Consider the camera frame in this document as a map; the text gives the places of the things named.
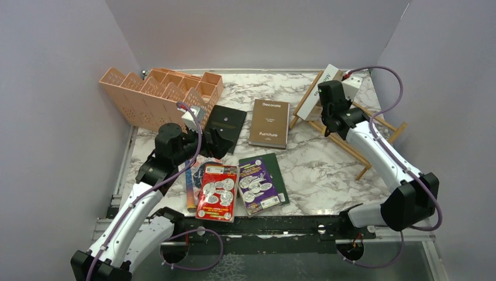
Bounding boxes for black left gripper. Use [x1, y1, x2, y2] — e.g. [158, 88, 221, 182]
[173, 122, 235, 166]

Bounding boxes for white Afternoon Tea book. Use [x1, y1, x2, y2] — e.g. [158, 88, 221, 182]
[294, 64, 342, 121]

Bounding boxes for brown Decorate Furniture book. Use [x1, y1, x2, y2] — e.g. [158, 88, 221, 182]
[249, 99, 290, 149]

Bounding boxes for Little Women book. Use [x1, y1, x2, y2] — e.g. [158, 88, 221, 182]
[191, 156, 222, 186]

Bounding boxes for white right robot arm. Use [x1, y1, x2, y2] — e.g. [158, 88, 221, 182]
[318, 80, 439, 238]

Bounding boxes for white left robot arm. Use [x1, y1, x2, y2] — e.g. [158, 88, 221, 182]
[70, 123, 234, 280]

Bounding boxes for black hardcover book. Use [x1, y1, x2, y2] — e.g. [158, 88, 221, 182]
[205, 105, 247, 155]

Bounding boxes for wooden book rack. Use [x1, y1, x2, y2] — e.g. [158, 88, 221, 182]
[289, 72, 416, 187]

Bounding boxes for red comic paperback book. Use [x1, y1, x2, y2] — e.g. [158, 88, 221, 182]
[195, 163, 239, 223]

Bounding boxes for dark green thin book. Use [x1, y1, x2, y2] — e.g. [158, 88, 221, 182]
[239, 153, 290, 205]

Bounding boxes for purple comic paperback book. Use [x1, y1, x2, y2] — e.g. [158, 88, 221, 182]
[238, 158, 282, 217]

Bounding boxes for blue Jane Eyre book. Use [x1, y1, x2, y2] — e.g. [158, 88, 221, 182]
[185, 164, 202, 213]

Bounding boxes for peach plastic file organizer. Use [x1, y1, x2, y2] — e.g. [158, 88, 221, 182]
[99, 67, 224, 132]

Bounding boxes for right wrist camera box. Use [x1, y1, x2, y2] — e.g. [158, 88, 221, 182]
[342, 75, 363, 102]

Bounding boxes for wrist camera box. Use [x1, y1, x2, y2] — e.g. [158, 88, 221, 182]
[342, 75, 363, 102]
[181, 107, 206, 133]

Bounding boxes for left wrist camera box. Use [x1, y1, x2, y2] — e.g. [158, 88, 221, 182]
[181, 107, 206, 133]

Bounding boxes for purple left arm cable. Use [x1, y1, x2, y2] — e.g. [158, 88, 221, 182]
[84, 101, 226, 281]

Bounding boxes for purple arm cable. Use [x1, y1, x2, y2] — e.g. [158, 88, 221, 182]
[336, 66, 443, 269]
[84, 101, 226, 281]

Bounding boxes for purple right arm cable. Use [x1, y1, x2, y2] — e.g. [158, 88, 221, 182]
[336, 66, 443, 269]

